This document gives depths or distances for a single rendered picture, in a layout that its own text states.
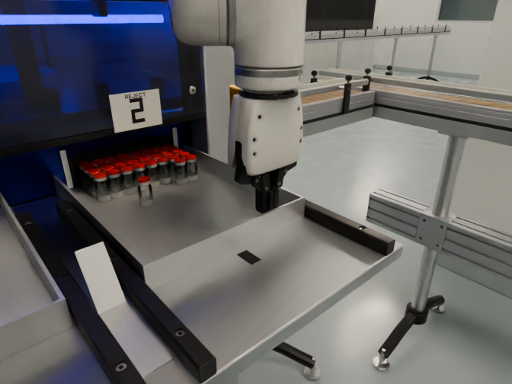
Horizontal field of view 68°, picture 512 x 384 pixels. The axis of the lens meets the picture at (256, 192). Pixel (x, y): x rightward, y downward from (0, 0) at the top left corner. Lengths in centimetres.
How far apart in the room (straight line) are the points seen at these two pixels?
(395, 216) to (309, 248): 97
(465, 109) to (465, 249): 45
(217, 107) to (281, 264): 37
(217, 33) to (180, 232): 27
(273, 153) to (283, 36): 14
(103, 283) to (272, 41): 32
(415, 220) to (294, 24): 108
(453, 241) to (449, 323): 53
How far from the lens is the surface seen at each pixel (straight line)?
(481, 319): 193
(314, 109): 112
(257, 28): 44
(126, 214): 62
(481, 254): 140
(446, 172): 135
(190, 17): 44
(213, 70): 73
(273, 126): 47
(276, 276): 46
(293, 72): 46
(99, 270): 44
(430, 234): 143
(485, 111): 123
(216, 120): 75
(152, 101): 67
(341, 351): 160
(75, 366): 40
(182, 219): 59
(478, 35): 886
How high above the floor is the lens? 116
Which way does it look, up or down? 25 degrees down
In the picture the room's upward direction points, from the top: straight up
